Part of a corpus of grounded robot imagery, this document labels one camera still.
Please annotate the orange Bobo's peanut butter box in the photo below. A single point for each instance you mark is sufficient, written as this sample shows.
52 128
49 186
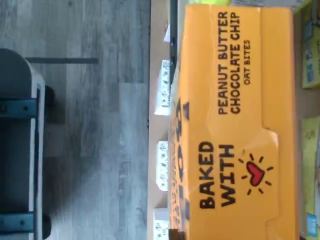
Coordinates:
237 125

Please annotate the white cartons on lower shelf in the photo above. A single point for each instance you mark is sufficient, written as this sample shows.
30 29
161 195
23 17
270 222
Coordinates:
160 127

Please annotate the white Organic Pantry box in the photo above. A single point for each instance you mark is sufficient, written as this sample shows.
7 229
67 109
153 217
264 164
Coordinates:
161 225
162 87
163 166

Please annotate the wooden shelf board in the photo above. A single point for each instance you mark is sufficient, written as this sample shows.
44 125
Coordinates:
310 105

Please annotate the green Bobo's apple pie box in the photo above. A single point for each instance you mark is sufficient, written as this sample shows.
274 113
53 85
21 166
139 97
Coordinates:
311 175

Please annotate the green snack package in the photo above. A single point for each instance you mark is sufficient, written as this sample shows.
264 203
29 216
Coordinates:
311 55

